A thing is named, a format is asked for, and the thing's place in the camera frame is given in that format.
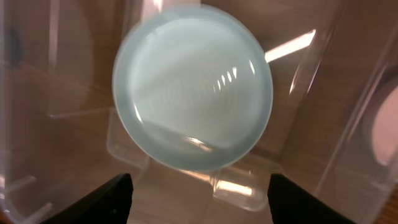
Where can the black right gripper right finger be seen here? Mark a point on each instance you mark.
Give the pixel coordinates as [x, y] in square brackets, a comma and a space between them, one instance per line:
[289, 203]

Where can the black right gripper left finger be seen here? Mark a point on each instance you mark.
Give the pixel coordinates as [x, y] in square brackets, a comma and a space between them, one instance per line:
[109, 203]

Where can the clear plastic storage bin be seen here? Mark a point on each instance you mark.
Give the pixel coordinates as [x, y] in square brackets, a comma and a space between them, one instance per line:
[61, 137]

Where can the pink plastic bowl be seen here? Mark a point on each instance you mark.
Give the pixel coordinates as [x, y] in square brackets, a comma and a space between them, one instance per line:
[380, 123]

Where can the light blue plastic plate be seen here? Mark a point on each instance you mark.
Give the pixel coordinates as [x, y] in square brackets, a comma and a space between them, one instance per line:
[192, 88]

